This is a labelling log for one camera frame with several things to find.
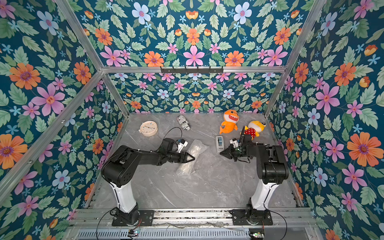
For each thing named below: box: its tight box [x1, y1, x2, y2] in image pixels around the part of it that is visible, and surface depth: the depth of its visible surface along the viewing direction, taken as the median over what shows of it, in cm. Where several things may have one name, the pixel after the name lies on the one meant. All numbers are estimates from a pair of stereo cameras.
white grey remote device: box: [215, 135, 225, 153], surface depth 100 cm
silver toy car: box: [177, 115, 191, 131], surface depth 113 cm
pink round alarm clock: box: [138, 120, 158, 137], surface depth 110 cm
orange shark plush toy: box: [219, 109, 240, 135], surface depth 110 cm
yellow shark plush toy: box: [240, 120, 267, 141], surface depth 106 cm
